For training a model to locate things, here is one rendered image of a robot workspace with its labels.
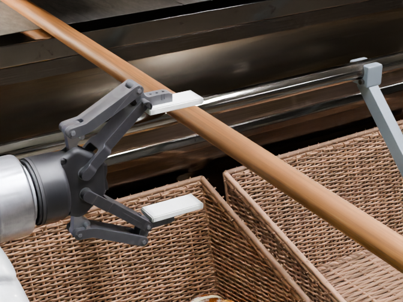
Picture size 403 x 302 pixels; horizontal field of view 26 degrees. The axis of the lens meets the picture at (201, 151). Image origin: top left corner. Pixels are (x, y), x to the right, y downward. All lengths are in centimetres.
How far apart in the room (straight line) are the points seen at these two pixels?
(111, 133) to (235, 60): 82
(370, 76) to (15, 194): 70
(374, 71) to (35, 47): 57
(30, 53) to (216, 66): 40
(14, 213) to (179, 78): 83
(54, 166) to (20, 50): 59
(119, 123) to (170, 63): 72
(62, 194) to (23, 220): 5
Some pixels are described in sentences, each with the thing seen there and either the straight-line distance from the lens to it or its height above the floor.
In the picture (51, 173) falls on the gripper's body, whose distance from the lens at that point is 93.
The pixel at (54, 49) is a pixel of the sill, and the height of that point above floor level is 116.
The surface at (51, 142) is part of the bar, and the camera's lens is 115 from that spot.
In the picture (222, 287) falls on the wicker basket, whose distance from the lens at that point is 179.
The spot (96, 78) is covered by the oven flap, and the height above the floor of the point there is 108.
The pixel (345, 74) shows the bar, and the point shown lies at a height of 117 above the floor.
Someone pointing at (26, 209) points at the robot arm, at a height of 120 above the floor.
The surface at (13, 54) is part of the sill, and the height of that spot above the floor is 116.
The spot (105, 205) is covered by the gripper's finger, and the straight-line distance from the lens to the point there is 98.
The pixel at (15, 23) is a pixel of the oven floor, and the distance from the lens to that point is 161.
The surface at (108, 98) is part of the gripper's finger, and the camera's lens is 96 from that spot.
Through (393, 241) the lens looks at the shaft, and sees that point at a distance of 86.
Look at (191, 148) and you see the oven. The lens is 173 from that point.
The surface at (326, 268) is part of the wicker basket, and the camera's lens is 196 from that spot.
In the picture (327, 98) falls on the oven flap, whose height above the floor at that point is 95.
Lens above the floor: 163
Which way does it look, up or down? 25 degrees down
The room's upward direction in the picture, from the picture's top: straight up
